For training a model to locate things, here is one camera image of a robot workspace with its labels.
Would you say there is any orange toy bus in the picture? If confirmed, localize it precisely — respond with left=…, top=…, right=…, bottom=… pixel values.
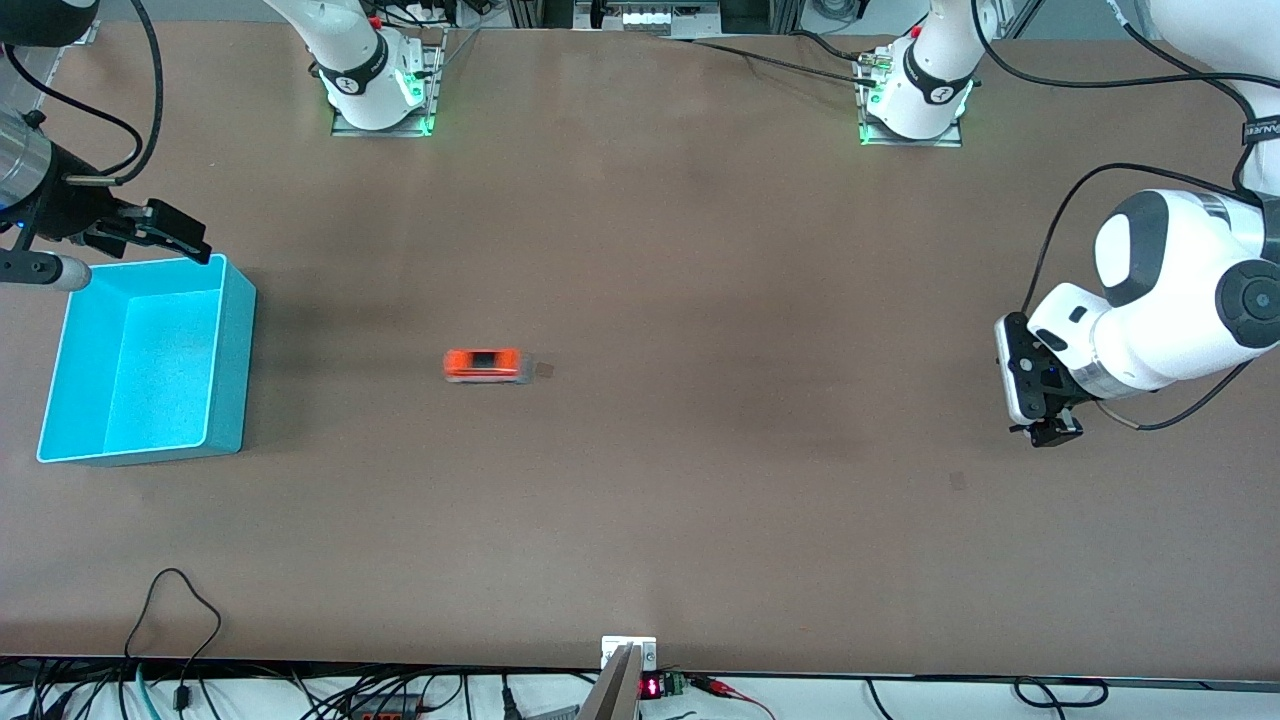
left=442, top=347, right=532, bottom=386

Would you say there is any blue plastic box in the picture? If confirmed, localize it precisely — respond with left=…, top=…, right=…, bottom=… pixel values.
left=37, top=253, right=257, bottom=467

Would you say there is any red clip lead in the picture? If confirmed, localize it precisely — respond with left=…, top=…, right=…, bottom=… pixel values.
left=690, top=675, right=777, bottom=720

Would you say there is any black power strip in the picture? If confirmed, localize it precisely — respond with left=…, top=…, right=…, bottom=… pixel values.
left=345, top=693, right=422, bottom=720

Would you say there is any silver rack device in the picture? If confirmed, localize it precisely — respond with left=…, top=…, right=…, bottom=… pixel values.
left=575, top=0, right=722, bottom=37

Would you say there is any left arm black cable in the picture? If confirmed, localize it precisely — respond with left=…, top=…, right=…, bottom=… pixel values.
left=972, top=0, right=1263, bottom=432

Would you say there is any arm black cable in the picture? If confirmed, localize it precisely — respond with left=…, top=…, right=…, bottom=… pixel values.
left=0, top=0, right=164, bottom=187
left=972, top=0, right=1263, bottom=432

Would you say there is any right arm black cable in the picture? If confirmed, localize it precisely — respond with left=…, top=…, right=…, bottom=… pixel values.
left=0, top=0, right=164, bottom=187

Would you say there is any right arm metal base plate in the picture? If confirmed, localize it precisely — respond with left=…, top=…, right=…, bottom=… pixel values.
left=330, top=28, right=447, bottom=138

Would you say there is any black coiled cable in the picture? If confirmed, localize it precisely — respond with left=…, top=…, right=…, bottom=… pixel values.
left=1013, top=677, right=1110, bottom=710

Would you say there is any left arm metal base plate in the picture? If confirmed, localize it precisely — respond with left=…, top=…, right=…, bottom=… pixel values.
left=857, top=50, right=966, bottom=149

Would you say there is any black looped cable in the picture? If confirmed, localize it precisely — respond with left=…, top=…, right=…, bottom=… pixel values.
left=124, top=568, right=223, bottom=713

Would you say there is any thick black table cable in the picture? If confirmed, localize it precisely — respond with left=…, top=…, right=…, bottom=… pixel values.
left=790, top=30, right=891, bottom=63

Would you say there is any thin black table cable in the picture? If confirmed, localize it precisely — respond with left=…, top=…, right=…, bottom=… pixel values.
left=665, top=37, right=879, bottom=87

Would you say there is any white mounting bracket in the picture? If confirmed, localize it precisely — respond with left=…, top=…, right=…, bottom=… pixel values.
left=601, top=636, right=658, bottom=672

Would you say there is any grey camera post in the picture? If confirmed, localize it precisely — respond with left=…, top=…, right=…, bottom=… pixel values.
left=578, top=645, right=642, bottom=720

